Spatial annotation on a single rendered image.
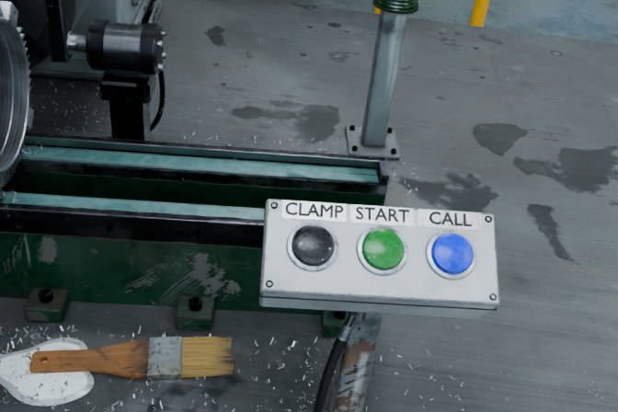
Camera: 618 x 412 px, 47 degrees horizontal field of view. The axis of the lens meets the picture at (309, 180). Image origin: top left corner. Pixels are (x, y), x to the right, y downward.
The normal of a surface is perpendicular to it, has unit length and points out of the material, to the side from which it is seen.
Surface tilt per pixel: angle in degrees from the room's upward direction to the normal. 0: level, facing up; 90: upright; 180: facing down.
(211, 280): 90
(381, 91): 90
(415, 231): 32
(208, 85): 0
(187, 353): 1
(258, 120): 0
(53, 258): 90
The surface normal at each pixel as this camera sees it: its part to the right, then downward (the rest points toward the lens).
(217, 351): 0.13, -0.80
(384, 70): 0.01, 0.58
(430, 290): 0.08, -0.37
